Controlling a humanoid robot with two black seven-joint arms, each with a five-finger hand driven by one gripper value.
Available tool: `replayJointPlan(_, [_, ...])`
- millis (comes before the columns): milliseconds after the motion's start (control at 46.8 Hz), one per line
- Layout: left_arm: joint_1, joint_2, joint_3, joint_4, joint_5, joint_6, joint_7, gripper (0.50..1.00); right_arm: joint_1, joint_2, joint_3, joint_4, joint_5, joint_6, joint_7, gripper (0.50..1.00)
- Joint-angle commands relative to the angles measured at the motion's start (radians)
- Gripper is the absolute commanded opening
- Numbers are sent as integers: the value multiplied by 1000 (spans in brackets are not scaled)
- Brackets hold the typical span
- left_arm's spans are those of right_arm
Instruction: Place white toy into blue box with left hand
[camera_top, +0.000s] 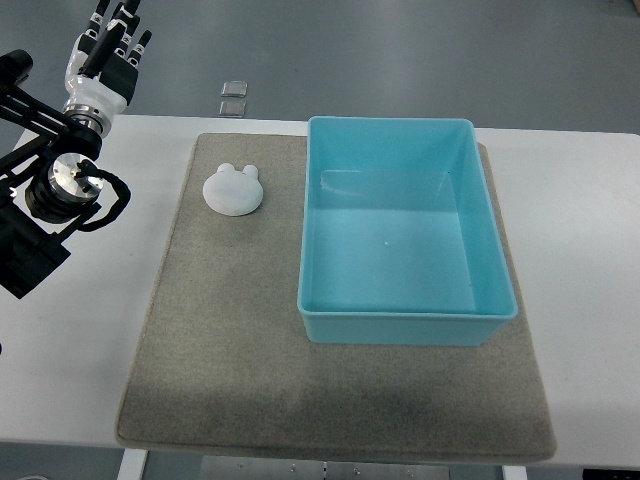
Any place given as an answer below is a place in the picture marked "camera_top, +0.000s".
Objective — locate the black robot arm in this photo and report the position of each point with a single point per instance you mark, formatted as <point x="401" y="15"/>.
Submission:
<point x="51" y="186"/>

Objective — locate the white frog toy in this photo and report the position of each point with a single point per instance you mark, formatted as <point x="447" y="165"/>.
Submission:
<point x="233" y="192"/>

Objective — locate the blue plastic box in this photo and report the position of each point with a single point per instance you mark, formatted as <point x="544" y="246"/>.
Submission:
<point x="400" y="241"/>

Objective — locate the white table leg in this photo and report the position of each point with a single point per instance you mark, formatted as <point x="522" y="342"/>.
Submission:
<point x="132" y="464"/>
<point x="512" y="472"/>

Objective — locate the grey felt mat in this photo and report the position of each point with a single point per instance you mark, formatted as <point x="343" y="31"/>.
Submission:
<point x="224" y="366"/>

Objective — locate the white table leg left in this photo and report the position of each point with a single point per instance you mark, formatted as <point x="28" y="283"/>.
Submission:
<point x="132" y="464"/>

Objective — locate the white table leg right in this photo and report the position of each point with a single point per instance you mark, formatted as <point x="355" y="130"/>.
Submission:
<point x="512" y="472"/>

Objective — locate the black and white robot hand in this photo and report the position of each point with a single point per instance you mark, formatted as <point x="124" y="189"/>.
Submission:
<point x="103" y="67"/>

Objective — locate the metal table crossbar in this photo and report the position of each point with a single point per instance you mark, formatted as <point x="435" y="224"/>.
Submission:
<point x="255" y="468"/>

